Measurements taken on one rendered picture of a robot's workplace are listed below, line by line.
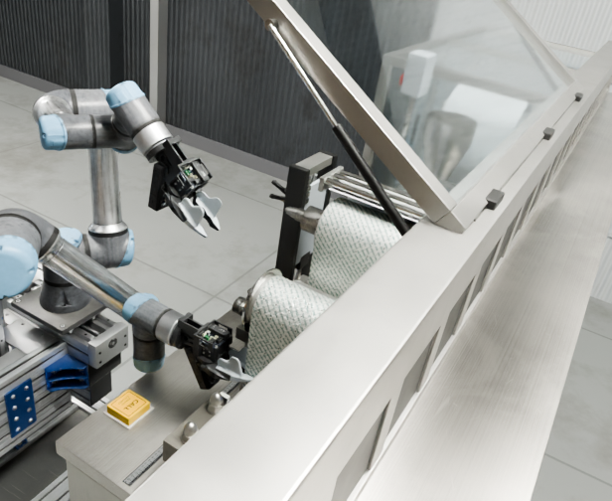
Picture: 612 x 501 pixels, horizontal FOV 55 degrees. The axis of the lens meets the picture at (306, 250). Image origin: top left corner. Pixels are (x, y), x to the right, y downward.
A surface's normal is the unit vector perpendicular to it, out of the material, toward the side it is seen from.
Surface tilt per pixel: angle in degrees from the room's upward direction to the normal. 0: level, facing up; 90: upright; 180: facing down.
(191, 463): 0
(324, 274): 92
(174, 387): 0
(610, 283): 90
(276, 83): 90
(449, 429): 0
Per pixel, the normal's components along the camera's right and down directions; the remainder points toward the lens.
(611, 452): 0.15, -0.85
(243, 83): -0.48, 0.39
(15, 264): 0.36, 0.44
